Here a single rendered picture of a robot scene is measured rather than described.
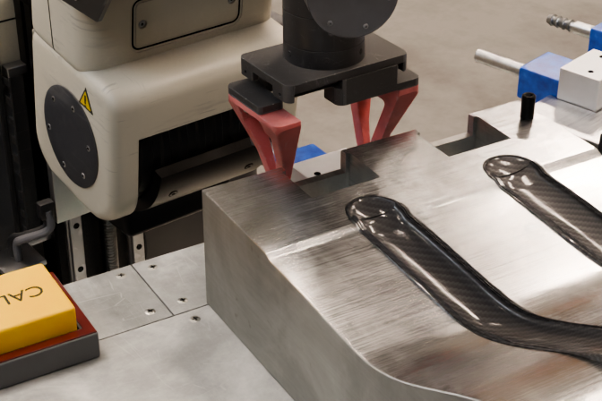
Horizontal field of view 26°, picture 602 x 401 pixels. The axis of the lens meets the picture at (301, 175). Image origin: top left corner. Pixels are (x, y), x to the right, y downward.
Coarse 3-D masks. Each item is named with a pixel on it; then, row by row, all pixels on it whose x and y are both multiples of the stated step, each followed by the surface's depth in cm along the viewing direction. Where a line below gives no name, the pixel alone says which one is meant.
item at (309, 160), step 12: (252, 144) 104; (312, 144) 100; (300, 156) 98; (312, 156) 98; (324, 156) 96; (336, 156) 96; (300, 168) 94; (312, 168) 94; (324, 168) 94; (336, 168) 94; (300, 180) 94
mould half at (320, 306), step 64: (512, 128) 92; (256, 192) 84; (384, 192) 84; (448, 192) 84; (576, 192) 85; (256, 256) 79; (320, 256) 78; (384, 256) 78; (512, 256) 79; (576, 256) 79; (256, 320) 82; (320, 320) 74; (384, 320) 73; (448, 320) 73; (576, 320) 71; (320, 384) 76; (384, 384) 69; (448, 384) 64; (512, 384) 62; (576, 384) 61
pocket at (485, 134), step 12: (468, 120) 94; (480, 120) 93; (468, 132) 94; (480, 132) 94; (492, 132) 92; (432, 144) 93; (444, 144) 93; (456, 144) 94; (468, 144) 94; (480, 144) 94
